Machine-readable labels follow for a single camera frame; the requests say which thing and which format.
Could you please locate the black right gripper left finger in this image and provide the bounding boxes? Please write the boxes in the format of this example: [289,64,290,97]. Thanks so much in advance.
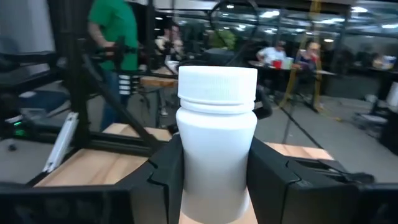
[115,133,185,224]

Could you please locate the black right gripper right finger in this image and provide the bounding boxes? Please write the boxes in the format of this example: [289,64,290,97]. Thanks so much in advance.
[246,136,313,224]

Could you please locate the white pill bottle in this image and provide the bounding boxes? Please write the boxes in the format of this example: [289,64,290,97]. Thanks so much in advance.
[175,65,259,224]

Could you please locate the white cup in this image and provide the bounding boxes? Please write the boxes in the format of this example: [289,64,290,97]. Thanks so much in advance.
[282,57,295,71]

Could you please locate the person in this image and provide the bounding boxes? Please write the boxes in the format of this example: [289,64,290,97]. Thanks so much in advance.
[294,39,323,72]
[256,39,287,68]
[154,22,185,63]
[86,0,139,132]

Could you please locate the yellow ladder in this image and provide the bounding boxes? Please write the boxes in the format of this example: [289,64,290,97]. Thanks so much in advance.
[279,0,326,112]

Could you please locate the white flat panel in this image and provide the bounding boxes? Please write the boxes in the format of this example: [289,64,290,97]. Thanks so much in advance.
[42,111,80,173]

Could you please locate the black computer with light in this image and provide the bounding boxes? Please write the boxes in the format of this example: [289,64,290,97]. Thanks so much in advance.
[0,105,43,141]

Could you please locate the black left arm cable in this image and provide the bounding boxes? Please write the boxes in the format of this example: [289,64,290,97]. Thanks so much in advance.
[210,0,260,67]

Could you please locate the black aluminium frame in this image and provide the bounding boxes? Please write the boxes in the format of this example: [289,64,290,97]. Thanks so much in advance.
[46,0,175,158]

